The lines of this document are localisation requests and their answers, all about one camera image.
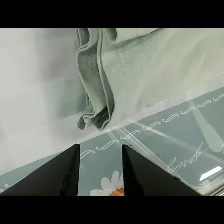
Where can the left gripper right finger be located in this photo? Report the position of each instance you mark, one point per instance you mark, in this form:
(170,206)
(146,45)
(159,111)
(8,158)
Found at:
(146,180)

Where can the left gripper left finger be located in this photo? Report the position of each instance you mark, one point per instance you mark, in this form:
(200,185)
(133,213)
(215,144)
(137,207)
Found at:
(56,176)

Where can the pale green T-shirt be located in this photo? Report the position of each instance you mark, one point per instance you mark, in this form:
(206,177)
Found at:
(160,66)

